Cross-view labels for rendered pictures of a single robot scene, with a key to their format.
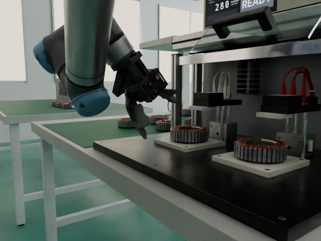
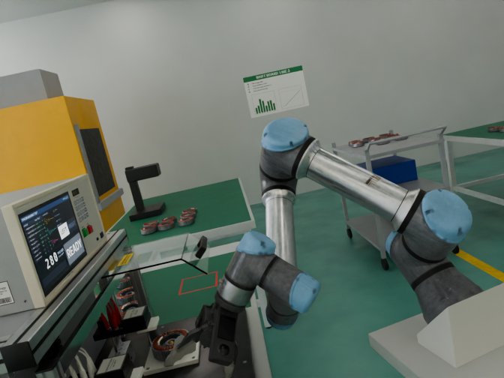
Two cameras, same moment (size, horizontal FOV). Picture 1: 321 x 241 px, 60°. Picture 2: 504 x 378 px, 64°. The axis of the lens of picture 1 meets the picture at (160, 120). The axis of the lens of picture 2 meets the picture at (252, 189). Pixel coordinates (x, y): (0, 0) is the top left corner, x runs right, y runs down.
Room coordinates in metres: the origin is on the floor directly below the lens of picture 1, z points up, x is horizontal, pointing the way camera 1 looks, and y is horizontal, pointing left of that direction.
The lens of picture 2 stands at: (1.34, 0.62, 1.39)
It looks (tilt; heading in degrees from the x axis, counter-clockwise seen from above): 11 degrees down; 213
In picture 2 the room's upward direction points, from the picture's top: 12 degrees counter-clockwise
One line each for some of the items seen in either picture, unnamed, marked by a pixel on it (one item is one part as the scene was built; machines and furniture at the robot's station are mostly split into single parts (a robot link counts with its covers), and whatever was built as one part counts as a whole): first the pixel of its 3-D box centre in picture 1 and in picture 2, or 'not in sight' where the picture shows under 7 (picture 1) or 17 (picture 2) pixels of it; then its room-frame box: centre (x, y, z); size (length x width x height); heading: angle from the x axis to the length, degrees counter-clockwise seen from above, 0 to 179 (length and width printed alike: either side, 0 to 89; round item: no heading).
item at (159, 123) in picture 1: (168, 125); not in sight; (1.19, -0.04, 0.77); 0.11 x 0.11 x 0.04
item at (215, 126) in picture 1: (222, 130); not in sight; (0.89, -0.20, 0.80); 0.08 x 0.05 x 0.06; 35
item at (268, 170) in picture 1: (259, 160); (173, 352); (0.61, -0.22, 0.78); 0.15 x 0.15 x 0.01; 35
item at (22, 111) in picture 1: (58, 140); not in sight; (2.77, 1.04, 0.37); 1.85 x 1.10 x 0.75; 35
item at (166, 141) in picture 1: (188, 142); not in sight; (0.81, -0.08, 0.78); 0.15 x 0.15 x 0.01; 35
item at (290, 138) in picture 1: (294, 143); (121, 357); (0.69, -0.34, 0.80); 0.08 x 0.05 x 0.06; 35
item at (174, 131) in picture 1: (188, 133); not in sight; (0.81, -0.08, 0.80); 0.11 x 0.11 x 0.04
